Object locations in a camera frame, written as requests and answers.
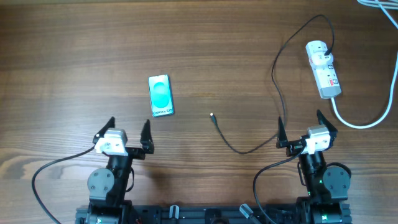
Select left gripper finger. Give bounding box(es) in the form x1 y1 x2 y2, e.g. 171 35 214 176
93 116 115 144
140 119 154 154

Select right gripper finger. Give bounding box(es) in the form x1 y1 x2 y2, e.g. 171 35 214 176
276 116 289 148
317 110 338 133

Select turquoise screen smartphone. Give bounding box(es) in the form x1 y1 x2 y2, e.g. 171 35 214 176
148 74 174 117

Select black USB charging cable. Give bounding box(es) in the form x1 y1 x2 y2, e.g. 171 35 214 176
210 14 336 155

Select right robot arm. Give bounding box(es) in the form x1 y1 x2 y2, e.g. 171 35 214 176
276 110 352 224

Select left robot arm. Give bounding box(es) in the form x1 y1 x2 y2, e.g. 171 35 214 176
75 117 154 224

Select white charger plug adapter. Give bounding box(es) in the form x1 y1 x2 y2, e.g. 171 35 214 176
309 52 334 69

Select white power strip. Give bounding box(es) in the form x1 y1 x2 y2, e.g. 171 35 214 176
305 40 342 99

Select black right camera cable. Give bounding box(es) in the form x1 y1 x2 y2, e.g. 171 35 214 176
252 146 307 224

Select black camera cable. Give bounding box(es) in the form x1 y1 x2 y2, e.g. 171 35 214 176
252 146 307 224
31 145 96 224

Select white power strip cord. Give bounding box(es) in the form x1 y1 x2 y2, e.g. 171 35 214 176
330 51 398 129

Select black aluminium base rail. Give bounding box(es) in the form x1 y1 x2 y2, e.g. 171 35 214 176
75 203 353 224

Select black left camera cable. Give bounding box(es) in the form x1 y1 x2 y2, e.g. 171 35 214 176
31 145 96 224

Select white cables at corner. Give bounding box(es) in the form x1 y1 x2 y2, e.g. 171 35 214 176
356 0 398 26

